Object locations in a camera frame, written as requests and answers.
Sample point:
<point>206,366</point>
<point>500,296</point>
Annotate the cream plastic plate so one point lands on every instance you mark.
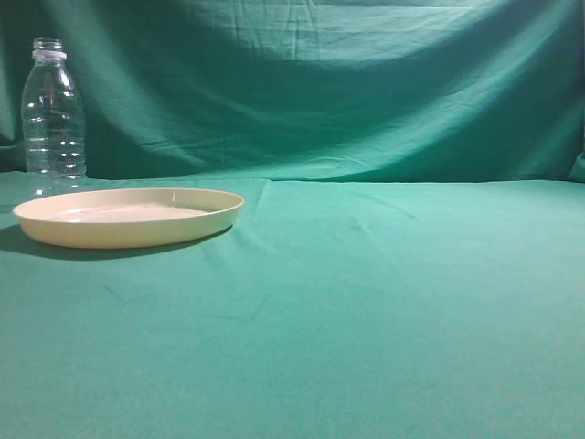
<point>128,218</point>

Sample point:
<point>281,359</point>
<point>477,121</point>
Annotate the green cloth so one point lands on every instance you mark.
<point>409,259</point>

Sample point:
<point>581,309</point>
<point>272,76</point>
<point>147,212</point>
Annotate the clear plastic bottle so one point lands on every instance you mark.
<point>53,122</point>

